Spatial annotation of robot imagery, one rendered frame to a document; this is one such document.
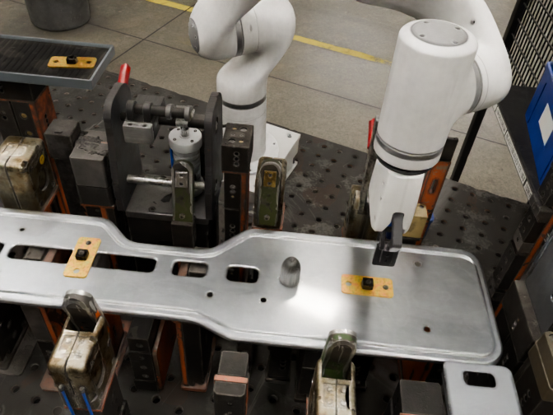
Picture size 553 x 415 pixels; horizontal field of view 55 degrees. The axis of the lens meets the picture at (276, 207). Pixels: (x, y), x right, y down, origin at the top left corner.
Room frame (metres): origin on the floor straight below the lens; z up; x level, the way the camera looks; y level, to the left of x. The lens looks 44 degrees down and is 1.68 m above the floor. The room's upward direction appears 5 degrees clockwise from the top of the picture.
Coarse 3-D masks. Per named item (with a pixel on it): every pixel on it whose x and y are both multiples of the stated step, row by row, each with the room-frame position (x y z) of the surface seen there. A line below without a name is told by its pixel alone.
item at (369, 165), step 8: (376, 120) 0.70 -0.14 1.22; (376, 128) 0.69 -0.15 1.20; (368, 152) 0.70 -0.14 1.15; (368, 160) 0.69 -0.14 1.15; (368, 168) 0.68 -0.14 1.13; (368, 176) 0.68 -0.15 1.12; (368, 184) 0.68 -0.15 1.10; (360, 192) 0.69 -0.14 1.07; (360, 200) 0.67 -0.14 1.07; (360, 208) 0.67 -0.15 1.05
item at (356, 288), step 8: (344, 280) 0.55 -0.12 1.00; (352, 280) 0.55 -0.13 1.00; (360, 280) 0.55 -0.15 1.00; (376, 280) 0.56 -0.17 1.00; (384, 280) 0.56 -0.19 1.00; (344, 288) 0.53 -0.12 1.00; (352, 288) 0.53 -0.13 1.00; (360, 288) 0.54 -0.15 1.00; (368, 288) 0.54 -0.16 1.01; (376, 288) 0.54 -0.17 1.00; (392, 288) 0.54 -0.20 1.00; (376, 296) 0.52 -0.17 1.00; (384, 296) 0.52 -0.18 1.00; (392, 296) 0.52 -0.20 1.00
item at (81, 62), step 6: (54, 60) 0.89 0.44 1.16; (60, 60) 0.89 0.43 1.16; (66, 60) 0.88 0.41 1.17; (72, 60) 0.88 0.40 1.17; (78, 60) 0.89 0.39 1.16; (84, 60) 0.90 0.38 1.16; (90, 60) 0.90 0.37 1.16; (96, 60) 0.90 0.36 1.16; (48, 66) 0.86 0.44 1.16; (54, 66) 0.87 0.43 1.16; (60, 66) 0.87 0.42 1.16; (66, 66) 0.87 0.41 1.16; (72, 66) 0.87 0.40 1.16; (78, 66) 0.87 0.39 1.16; (84, 66) 0.87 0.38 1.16; (90, 66) 0.88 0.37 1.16
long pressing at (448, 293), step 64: (0, 256) 0.54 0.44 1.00; (128, 256) 0.57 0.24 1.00; (192, 256) 0.58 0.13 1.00; (256, 256) 0.59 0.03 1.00; (320, 256) 0.60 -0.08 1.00; (448, 256) 0.62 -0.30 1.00; (192, 320) 0.46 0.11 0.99; (256, 320) 0.46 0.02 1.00; (320, 320) 0.47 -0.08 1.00; (384, 320) 0.48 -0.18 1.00; (448, 320) 0.49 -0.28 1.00
